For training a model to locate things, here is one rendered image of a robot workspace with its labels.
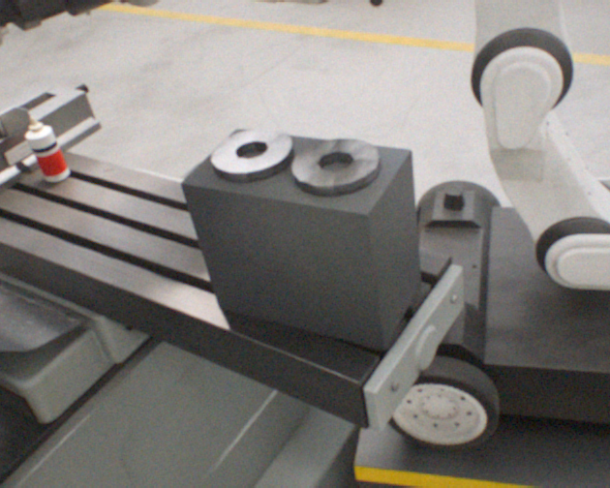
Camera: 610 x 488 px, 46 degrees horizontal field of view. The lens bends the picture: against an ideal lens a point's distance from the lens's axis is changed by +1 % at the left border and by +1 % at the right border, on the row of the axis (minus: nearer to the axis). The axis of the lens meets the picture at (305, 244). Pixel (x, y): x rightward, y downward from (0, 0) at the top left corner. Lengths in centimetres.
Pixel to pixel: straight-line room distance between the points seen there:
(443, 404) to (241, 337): 55
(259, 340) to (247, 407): 67
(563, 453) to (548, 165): 50
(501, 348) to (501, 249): 27
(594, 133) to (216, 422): 203
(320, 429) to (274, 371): 83
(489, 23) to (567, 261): 42
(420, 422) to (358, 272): 66
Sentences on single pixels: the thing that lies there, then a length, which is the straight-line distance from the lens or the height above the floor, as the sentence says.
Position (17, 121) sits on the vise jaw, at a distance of 130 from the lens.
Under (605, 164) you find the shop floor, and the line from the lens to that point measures 282.
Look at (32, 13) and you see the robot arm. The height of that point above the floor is 124.
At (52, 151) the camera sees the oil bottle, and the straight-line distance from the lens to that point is 124.
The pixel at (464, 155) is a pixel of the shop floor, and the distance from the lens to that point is 287.
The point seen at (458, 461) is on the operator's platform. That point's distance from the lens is 137.
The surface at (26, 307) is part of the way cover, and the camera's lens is 113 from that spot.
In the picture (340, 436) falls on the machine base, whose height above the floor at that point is 20.
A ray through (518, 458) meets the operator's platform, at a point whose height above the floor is 40.
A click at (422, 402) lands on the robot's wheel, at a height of 51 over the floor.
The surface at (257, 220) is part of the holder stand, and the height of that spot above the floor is 110.
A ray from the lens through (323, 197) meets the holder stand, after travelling 70.
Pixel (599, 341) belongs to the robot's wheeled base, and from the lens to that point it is 134.
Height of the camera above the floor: 152
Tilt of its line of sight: 38 degrees down
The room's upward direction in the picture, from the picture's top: 11 degrees counter-clockwise
